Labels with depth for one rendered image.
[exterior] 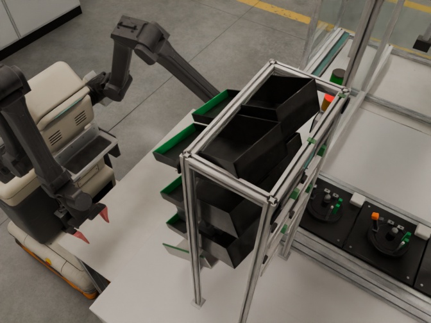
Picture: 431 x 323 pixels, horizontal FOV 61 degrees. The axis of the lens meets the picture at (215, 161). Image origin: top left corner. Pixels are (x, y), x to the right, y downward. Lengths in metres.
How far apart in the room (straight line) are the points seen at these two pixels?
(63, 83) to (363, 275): 1.21
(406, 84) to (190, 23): 2.58
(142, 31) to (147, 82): 2.34
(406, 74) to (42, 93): 1.89
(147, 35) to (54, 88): 0.40
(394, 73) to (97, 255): 1.84
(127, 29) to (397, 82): 1.60
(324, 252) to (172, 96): 2.26
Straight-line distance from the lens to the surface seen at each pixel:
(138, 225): 1.51
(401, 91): 2.26
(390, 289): 1.40
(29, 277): 2.55
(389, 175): 1.80
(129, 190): 1.61
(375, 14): 1.16
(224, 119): 0.71
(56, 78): 1.37
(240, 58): 3.72
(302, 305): 1.40
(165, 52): 1.14
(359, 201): 1.50
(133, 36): 1.13
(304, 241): 1.38
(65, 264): 2.18
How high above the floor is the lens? 2.16
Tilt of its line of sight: 51 degrees down
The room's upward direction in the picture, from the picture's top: 1 degrees clockwise
